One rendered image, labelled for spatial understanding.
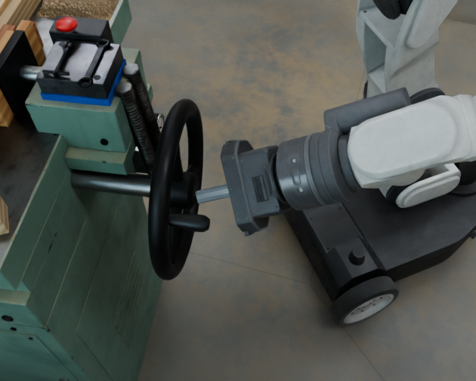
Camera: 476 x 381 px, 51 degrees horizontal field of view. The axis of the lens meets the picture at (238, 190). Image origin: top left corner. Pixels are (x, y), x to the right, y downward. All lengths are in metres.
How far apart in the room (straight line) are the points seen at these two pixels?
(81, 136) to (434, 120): 0.50
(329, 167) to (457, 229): 1.12
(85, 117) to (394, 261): 1.04
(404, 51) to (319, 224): 0.67
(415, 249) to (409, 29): 0.77
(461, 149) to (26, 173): 0.57
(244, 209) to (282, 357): 0.95
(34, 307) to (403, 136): 0.56
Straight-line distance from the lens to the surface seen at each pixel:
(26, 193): 0.75
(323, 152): 0.57
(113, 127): 0.75
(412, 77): 1.15
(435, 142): 0.53
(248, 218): 0.63
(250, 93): 2.13
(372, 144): 0.54
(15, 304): 0.79
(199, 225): 0.69
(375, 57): 1.19
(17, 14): 1.00
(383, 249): 1.54
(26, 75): 0.83
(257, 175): 0.62
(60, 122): 0.78
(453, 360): 1.65
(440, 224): 1.64
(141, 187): 0.81
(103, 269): 1.05
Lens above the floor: 1.47
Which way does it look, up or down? 55 degrees down
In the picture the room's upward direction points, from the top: straight up
